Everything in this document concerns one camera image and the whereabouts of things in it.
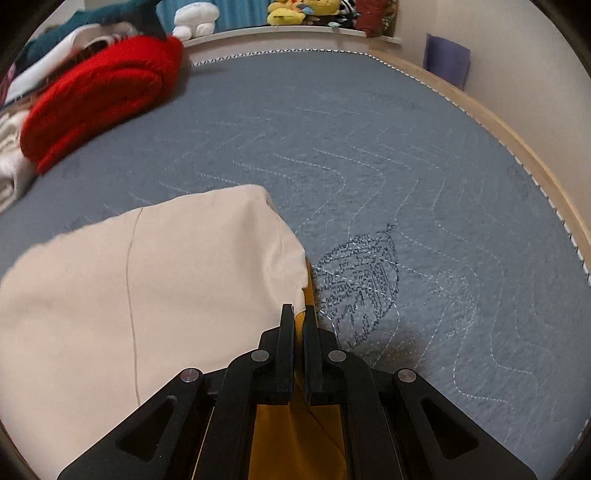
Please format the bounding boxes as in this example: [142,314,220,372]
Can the dark teal plush toy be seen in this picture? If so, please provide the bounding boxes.
[23,0,177,70]

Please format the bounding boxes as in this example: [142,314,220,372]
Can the white plush toy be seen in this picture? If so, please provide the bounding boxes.
[172,4,219,40]

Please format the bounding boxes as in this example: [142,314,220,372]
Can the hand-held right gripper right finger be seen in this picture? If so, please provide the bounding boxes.
[302,307,539,480]

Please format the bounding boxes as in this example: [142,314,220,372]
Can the white folded blanket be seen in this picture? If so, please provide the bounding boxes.
[0,111,38,213]

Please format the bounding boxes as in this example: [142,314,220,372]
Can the red quilted blanket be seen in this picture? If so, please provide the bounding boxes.
[21,36,183,176]

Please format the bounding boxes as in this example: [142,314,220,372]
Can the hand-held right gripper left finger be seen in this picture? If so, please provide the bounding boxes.
[56,304,295,480]

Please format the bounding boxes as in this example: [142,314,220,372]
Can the blue quilted bed cover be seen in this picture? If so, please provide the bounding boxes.
[0,48,589,480]

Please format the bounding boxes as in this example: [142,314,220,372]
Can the cream and yellow hooded jacket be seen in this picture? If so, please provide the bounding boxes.
[0,184,352,480]

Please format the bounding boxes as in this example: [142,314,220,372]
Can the yellow plush toy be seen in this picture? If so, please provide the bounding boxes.
[300,0,341,18]
[267,1,306,27]

